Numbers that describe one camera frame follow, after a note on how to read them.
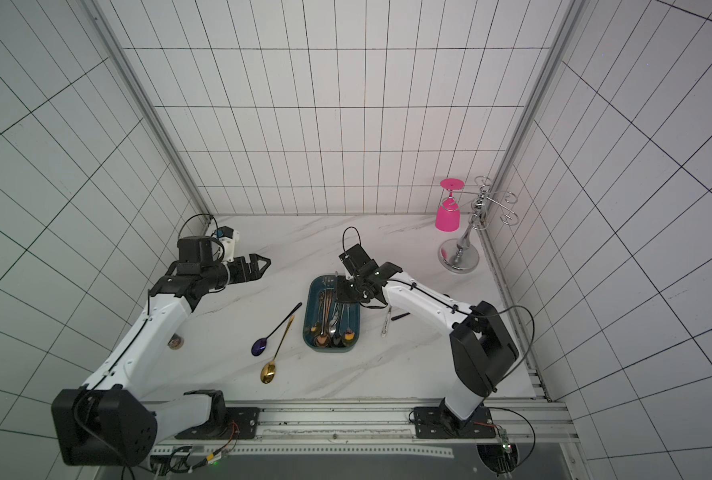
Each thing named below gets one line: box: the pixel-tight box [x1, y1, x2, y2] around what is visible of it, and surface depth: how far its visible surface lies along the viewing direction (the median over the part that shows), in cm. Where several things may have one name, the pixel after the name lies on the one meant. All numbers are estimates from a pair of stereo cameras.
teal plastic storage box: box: [303, 275, 361, 353], surface depth 91 cm
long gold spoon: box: [260, 316, 295, 385], surface depth 83 cm
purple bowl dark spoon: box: [251, 302, 303, 357], surface depth 87 cm
